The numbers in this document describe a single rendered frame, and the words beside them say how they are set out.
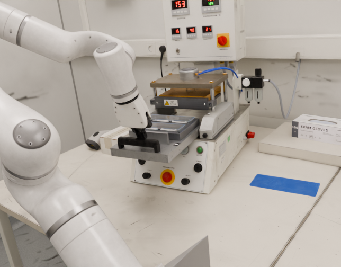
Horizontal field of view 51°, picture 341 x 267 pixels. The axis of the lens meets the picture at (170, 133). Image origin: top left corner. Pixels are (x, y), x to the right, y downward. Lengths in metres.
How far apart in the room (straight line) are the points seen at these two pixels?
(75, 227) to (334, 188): 0.92
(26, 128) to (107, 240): 0.27
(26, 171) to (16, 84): 1.92
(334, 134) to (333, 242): 0.60
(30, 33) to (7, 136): 0.36
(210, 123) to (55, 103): 1.75
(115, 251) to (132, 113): 0.47
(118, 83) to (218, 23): 0.64
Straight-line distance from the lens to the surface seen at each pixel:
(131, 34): 2.35
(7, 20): 1.05
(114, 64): 0.98
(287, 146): 1.56
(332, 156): 1.51
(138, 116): 1.06
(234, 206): 1.22
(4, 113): 0.81
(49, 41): 1.02
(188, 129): 1.24
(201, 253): 0.67
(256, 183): 1.36
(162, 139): 1.16
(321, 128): 1.60
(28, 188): 0.85
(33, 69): 2.73
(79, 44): 1.04
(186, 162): 1.31
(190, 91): 1.46
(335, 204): 1.27
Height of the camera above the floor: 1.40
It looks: 20 degrees down
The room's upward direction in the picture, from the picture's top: 6 degrees counter-clockwise
